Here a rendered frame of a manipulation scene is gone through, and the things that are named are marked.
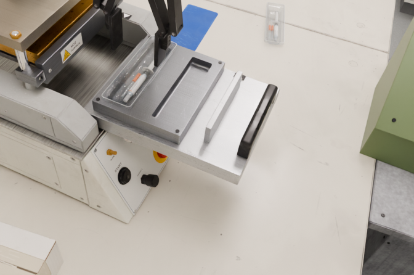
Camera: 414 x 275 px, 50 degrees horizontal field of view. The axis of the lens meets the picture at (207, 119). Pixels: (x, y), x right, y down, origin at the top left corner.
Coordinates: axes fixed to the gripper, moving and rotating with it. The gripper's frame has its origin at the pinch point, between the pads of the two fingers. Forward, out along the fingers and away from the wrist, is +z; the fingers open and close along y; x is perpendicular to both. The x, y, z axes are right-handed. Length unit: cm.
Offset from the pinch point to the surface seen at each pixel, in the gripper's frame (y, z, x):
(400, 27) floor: 68, 105, 197
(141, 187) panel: 5.8, 28.5, -9.7
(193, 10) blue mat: -10, 32, 53
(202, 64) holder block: 9.3, 7.9, 8.4
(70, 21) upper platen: -13.1, 0.9, -0.3
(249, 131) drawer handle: 22.9, 5.2, -5.1
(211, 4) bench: -7, 32, 58
